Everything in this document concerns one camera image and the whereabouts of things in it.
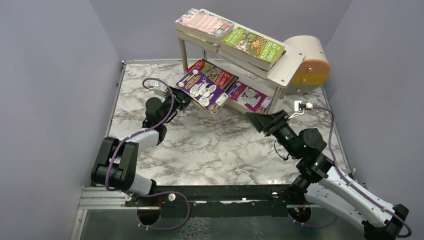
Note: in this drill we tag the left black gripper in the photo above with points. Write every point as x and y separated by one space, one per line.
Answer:
178 99

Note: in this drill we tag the purple cartoon book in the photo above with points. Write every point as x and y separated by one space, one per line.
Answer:
205 93

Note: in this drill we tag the green 65-storey treehouse book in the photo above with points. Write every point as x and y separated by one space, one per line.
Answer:
253 48

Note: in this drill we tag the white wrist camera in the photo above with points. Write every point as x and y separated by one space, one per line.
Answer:
299 108
157 88

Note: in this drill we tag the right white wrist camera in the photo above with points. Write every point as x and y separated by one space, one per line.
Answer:
299 108

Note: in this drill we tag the red 13-storey treehouse book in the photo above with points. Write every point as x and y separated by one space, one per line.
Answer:
222 78

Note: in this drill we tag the white two-tier shelf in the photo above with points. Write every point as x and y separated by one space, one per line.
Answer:
279 76

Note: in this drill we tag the red bottom books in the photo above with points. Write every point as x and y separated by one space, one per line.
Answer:
245 98

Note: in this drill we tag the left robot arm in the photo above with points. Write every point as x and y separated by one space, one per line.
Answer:
115 164

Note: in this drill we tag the pink floral book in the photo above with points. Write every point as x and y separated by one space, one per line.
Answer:
204 26

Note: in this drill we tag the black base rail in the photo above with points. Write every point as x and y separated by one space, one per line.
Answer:
204 201

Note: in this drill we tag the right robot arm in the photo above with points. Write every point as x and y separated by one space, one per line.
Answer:
322 182

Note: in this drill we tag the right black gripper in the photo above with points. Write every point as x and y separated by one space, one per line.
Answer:
274 123

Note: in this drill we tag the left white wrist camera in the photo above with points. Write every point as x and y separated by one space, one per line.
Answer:
157 88

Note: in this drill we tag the round wooden drawer box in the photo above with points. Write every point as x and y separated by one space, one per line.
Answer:
315 68

